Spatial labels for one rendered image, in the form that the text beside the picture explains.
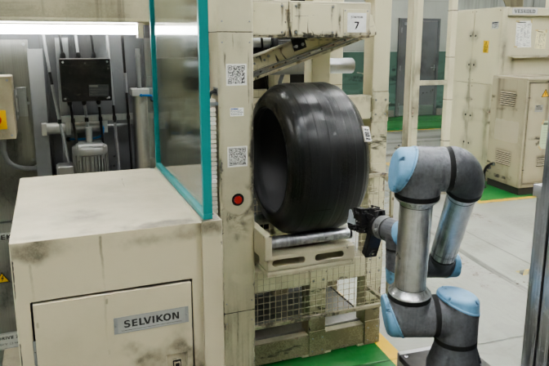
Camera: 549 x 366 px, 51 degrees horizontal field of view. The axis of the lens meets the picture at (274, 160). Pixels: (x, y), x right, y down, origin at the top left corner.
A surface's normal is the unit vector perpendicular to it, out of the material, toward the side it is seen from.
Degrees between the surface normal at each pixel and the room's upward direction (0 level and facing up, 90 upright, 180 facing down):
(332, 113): 48
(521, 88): 90
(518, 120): 90
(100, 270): 90
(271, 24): 90
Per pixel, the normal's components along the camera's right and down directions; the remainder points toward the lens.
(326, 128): 0.31, -0.34
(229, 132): 0.36, 0.19
